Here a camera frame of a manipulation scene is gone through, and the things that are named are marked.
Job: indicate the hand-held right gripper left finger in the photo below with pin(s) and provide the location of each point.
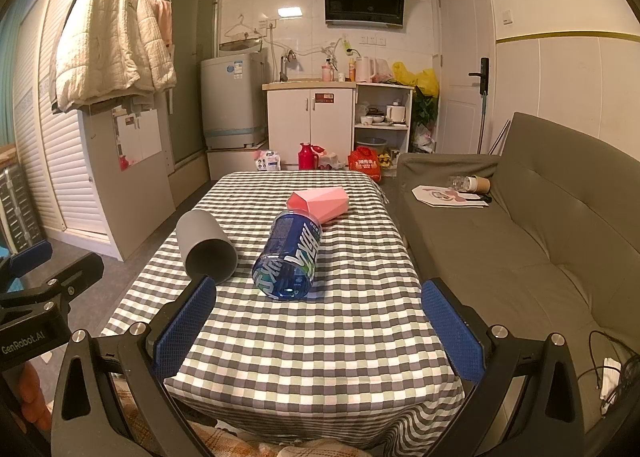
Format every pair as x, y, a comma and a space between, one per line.
184, 329

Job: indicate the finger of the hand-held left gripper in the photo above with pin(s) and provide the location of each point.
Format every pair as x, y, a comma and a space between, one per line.
75, 273
31, 255

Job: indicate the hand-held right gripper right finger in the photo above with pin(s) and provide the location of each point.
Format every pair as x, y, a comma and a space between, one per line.
450, 332

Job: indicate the grey cup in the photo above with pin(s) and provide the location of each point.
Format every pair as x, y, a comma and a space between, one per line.
200, 237

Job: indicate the brown paper cup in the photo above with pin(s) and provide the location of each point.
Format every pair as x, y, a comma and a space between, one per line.
480, 184

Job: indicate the pink faceted cup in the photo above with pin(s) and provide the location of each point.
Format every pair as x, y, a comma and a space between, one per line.
325, 202

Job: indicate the person's left hand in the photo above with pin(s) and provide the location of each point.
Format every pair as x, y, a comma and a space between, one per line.
32, 394

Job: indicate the grey suitcase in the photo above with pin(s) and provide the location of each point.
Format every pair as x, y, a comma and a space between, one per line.
17, 207

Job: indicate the white shutter wardrobe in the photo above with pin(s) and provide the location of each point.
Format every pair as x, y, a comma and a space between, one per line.
70, 162

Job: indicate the white leaning board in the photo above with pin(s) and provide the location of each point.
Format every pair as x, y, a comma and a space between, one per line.
135, 187

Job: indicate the grey-green sofa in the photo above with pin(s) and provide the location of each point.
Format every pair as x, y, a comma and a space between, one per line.
525, 257

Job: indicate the checkered tablecloth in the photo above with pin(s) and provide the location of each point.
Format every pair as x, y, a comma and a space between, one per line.
310, 352

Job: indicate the blue plastic bottle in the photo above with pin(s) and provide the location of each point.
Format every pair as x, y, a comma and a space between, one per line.
290, 257

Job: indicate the printed paper sheet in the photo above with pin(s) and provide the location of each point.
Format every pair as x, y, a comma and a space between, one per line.
435, 197

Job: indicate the clear plastic bottle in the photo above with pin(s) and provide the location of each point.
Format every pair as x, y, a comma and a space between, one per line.
456, 183

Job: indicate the plaid cloth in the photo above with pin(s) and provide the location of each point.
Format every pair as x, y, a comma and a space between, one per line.
280, 449

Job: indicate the white packet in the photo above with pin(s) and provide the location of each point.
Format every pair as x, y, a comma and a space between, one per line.
268, 160

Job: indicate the red shopping bag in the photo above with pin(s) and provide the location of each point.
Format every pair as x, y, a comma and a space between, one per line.
364, 162

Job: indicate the blue basin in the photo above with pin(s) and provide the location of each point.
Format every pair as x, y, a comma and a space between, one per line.
371, 142

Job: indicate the red thermos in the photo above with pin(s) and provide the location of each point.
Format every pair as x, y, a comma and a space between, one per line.
305, 157

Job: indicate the green mop stick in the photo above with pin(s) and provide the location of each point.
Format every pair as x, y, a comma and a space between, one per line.
482, 122

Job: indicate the green plant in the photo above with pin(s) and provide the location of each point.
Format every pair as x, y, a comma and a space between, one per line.
424, 112

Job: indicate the white quilted jacket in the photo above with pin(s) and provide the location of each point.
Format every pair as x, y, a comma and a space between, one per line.
110, 37

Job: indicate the white washing machine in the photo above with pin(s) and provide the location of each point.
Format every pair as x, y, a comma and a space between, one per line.
230, 97

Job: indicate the white sink cabinet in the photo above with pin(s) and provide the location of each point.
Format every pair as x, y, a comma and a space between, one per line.
300, 122

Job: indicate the frosted glass door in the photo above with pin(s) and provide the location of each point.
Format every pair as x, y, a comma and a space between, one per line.
190, 62

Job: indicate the white open shelf unit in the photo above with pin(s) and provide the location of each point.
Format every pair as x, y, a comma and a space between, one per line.
382, 92

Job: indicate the yellow plastic bag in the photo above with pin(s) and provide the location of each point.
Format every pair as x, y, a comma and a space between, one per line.
425, 79

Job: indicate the pink cloth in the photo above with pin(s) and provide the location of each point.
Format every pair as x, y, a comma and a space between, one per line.
164, 19

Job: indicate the white door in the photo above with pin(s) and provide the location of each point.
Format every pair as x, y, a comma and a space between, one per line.
460, 62

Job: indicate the white electric kettle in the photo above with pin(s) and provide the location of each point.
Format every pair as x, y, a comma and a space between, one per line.
365, 71

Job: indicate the metal faucet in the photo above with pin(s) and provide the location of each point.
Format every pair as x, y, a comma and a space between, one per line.
283, 67

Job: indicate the pink bottle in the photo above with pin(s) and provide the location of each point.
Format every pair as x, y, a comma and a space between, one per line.
327, 72

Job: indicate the wall outlets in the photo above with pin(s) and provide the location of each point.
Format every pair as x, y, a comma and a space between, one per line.
373, 40

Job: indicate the light switch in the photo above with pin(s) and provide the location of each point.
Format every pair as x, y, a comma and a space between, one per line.
507, 17

